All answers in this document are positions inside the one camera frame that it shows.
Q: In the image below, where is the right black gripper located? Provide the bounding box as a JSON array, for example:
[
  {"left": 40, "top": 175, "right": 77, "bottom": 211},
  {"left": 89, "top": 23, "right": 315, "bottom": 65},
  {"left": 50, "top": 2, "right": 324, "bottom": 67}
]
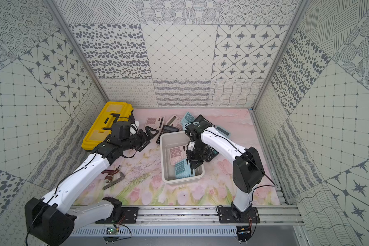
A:
[{"left": 186, "top": 142, "right": 209, "bottom": 170}]

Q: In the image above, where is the white plastic storage box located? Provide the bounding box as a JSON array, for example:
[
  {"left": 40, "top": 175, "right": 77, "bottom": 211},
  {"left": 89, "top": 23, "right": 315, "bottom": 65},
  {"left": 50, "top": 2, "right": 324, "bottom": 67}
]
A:
[{"left": 160, "top": 131, "right": 206, "bottom": 185}]

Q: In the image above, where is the small black calculator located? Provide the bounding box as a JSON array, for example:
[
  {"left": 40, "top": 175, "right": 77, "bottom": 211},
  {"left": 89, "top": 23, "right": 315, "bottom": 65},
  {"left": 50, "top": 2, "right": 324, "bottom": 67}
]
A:
[{"left": 156, "top": 125, "right": 179, "bottom": 144}]

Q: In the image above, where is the pink calculator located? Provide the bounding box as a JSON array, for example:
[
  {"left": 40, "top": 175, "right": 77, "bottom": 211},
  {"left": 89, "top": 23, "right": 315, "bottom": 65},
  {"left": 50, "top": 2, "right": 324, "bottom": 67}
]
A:
[
  {"left": 145, "top": 116, "right": 165, "bottom": 130},
  {"left": 166, "top": 115, "right": 182, "bottom": 131},
  {"left": 169, "top": 145, "right": 188, "bottom": 166}
]

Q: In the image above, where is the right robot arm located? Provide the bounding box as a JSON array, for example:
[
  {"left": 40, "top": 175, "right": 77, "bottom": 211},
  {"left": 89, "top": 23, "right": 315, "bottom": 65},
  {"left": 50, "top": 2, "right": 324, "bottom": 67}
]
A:
[{"left": 185, "top": 122, "right": 265, "bottom": 213}]

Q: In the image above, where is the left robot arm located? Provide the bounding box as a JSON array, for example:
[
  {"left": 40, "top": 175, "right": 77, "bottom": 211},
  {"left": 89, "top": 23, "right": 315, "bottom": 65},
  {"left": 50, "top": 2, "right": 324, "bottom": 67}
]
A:
[{"left": 25, "top": 121, "right": 159, "bottom": 246}]

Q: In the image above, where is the small blue calculator back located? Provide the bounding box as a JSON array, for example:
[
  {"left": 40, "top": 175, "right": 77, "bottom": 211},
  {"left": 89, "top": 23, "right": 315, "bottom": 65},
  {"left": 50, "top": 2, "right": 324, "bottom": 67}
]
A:
[{"left": 181, "top": 112, "right": 195, "bottom": 124}]

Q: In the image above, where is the black calculator back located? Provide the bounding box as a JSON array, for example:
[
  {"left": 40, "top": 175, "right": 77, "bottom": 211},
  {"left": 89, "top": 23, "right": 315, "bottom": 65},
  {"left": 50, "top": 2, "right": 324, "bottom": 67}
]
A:
[{"left": 194, "top": 114, "right": 215, "bottom": 127}]

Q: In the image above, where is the yellow black toolbox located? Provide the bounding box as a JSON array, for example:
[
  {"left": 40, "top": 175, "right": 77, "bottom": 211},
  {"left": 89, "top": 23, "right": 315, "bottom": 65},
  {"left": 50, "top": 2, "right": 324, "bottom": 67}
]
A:
[{"left": 82, "top": 101, "right": 134, "bottom": 151}]

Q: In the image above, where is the metal clamp tool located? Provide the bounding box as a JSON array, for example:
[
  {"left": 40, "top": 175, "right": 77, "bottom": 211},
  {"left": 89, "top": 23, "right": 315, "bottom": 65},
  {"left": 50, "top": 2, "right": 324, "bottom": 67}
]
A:
[{"left": 102, "top": 166, "right": 125, "bottom": 190}]

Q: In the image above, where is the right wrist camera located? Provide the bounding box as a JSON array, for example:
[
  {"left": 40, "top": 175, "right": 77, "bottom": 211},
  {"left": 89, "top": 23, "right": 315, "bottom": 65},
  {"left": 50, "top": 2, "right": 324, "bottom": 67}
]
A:
[{"left": 188, "top": 141, "right": 195, "bottom": 151}]

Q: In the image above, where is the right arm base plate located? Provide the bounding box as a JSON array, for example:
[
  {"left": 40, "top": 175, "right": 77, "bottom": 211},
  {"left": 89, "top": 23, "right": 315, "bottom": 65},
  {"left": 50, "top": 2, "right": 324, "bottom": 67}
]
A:
[{"left": 216, "top": 205, "right": 260, "bottom": 223}]

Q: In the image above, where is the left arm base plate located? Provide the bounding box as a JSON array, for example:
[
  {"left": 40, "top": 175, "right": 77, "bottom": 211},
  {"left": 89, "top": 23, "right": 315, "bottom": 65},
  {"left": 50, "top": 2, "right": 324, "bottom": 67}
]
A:
[{"left": 112, "top": 207, "right": 139, "bottom": 224}]

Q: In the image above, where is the aluminium rail frame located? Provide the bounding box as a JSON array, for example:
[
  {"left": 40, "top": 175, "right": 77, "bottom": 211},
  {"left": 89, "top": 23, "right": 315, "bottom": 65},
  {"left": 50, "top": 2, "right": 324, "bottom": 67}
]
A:
[{"left": 71, "top": 205, "right": 305, "bottom": 238}]

